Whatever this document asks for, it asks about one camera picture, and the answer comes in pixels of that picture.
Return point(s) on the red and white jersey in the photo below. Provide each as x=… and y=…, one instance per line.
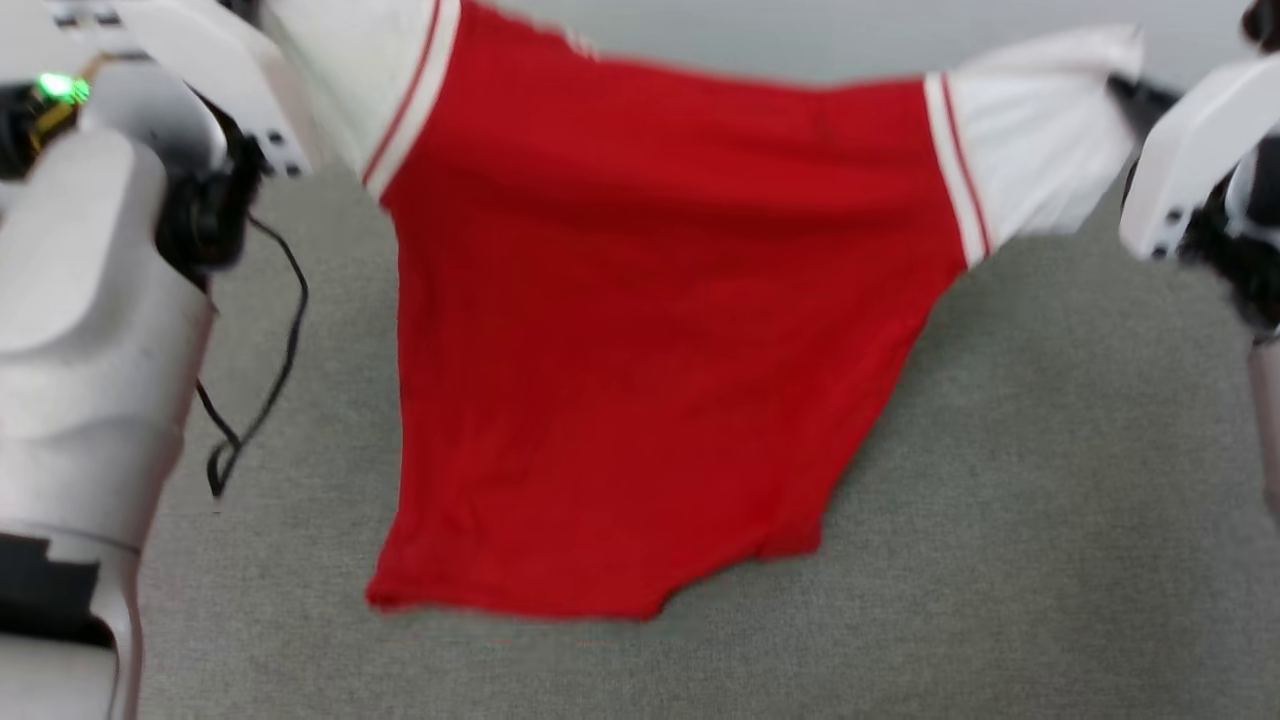
x=650, y=330

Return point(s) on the grey fabric sofa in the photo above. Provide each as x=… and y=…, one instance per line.
x=1000, y=520

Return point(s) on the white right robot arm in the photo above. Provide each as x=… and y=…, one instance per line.
x=1262, y=290

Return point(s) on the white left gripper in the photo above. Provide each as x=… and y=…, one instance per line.
x=215, y=50

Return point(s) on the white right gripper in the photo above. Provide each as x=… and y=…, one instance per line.
x=1190, y=150

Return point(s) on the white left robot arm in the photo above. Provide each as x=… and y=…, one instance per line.
x=80, y=350

